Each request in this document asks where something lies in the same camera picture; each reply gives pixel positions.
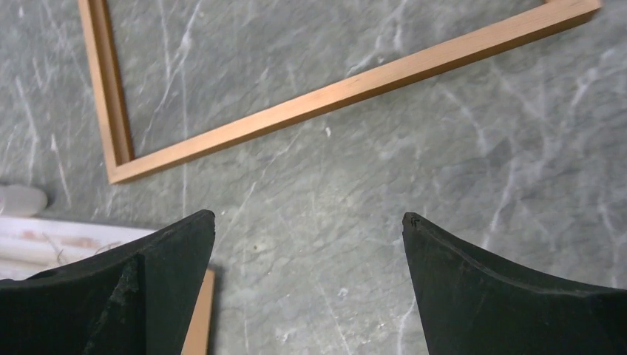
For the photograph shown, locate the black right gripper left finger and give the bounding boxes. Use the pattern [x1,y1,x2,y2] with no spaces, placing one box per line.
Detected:
[1,209,215,354]

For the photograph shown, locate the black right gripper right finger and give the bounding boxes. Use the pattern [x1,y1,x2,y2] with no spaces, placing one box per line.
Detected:
[402,212,626,354]

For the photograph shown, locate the brown backing board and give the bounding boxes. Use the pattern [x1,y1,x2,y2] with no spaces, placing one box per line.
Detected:
[181,270,215,355]

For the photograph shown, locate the wooden picture frame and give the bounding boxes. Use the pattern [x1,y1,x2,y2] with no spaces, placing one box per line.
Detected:
[78,1,603,184]

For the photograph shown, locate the white PVC pipe stand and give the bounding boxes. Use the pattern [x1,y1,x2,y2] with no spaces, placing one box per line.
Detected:
[1,185,153,280]

